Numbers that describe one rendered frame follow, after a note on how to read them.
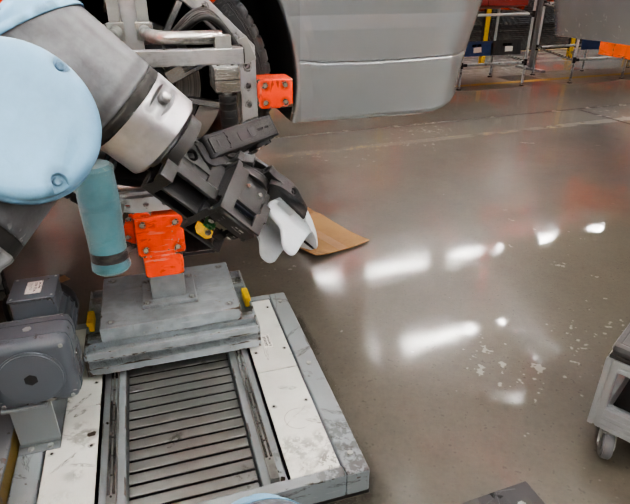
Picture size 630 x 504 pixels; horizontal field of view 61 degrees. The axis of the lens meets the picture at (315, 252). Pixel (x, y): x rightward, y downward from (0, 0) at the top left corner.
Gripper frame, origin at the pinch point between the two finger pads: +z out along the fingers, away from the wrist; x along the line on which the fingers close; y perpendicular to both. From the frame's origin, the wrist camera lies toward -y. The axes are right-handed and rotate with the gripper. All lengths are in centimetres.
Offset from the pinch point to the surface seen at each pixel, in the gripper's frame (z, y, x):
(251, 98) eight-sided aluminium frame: 5, -61, -45
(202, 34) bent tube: -15, -49, -30
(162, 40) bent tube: -20, -46, -36
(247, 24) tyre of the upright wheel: -5, -75, -41
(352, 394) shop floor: 81, -20, -65
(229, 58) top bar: -9, -49, -30
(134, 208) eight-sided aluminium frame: 2, -35, -74
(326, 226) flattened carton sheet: 102, -120, -124
